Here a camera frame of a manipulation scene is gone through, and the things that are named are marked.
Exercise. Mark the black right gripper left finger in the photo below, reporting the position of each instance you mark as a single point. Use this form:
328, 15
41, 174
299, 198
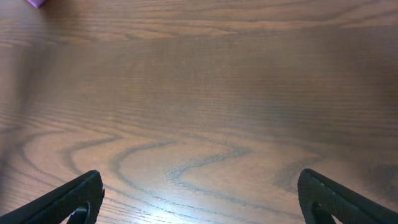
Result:
78, 201

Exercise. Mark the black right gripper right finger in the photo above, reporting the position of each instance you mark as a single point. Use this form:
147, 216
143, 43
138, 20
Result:
323, 200

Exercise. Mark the purple microfiber cloth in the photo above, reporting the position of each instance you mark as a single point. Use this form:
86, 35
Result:
37, 3

